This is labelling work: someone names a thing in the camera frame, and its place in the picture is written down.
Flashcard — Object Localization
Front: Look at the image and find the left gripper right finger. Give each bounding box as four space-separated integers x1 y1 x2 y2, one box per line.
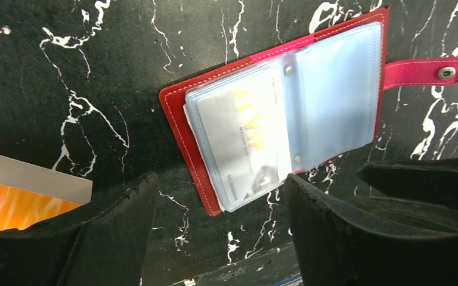
284 174 458 285

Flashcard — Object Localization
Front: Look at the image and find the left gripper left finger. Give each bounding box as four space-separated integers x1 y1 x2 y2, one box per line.
0 172 159 285

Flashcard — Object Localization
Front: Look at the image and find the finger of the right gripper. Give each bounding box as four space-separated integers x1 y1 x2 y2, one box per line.
357 158 458 210

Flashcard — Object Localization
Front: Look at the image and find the red card holder wallet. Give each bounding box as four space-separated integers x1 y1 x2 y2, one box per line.
159 7 458 217

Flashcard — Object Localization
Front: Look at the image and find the white credit card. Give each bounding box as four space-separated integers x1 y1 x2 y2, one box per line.
186 64 292 208

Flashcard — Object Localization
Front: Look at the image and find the orange book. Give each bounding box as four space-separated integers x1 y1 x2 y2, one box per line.
0 155 92 231

